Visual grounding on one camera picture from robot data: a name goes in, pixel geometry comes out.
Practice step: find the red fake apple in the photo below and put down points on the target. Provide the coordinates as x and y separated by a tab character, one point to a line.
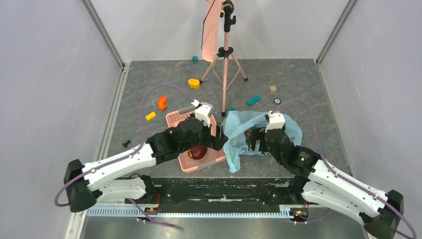
198	152

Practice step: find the small wooden cube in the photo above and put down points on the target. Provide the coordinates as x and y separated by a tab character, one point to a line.
272	89

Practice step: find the small yellow block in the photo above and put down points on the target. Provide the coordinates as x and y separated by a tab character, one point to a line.
150	116

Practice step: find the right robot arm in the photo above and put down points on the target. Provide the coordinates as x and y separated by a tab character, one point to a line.
320	182

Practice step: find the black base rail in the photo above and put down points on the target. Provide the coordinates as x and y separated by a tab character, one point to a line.
219	196

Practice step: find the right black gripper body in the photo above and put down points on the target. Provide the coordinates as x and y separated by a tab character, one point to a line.
258	138

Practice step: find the pink plastic basket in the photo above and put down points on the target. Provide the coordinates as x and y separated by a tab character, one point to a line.
191	161

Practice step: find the yellow toy block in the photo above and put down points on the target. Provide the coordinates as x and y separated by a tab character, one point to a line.
194	83

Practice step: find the pink tripod stand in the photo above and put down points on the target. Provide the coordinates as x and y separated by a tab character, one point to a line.
225	52

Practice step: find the small black bow piece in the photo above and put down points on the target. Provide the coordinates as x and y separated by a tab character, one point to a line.
125	144

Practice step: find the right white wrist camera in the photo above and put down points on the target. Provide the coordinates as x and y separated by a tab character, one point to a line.
275	120

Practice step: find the light blue plastic bag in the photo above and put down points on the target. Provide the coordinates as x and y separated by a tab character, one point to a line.
244	131

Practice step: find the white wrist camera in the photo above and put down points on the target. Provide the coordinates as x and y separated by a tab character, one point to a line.
203	112
275	120

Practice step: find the orange curved toy block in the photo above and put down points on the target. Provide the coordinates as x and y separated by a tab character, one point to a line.
162	103

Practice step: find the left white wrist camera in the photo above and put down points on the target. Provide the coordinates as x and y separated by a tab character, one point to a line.
203	112

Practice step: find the teal long block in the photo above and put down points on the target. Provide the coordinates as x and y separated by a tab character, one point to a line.
253	100

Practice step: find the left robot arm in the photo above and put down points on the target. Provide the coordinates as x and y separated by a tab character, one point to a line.
82	182

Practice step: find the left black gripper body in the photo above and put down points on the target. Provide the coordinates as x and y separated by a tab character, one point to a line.
205	138

